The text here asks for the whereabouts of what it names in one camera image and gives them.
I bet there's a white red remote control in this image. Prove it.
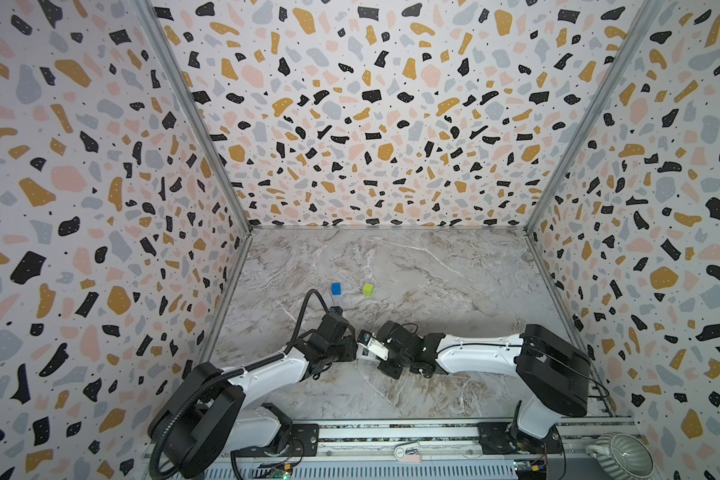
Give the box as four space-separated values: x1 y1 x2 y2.
356 343 378 362

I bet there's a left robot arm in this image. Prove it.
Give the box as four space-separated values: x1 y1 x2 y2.
148 307 357 479

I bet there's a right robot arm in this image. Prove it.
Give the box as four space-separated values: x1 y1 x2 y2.
358 321 591 447

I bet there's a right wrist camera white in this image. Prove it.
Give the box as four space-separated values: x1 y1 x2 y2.
357 330 389 361

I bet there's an aluminium mounting rail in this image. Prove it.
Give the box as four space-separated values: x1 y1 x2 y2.
197 418 637 480

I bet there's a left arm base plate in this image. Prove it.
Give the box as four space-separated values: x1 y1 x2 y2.
260 423 320 458

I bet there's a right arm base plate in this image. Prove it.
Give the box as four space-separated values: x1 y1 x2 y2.
477 421 563 455

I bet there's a black corrugated cable conduit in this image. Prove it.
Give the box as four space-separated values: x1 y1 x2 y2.
148 289 331 480

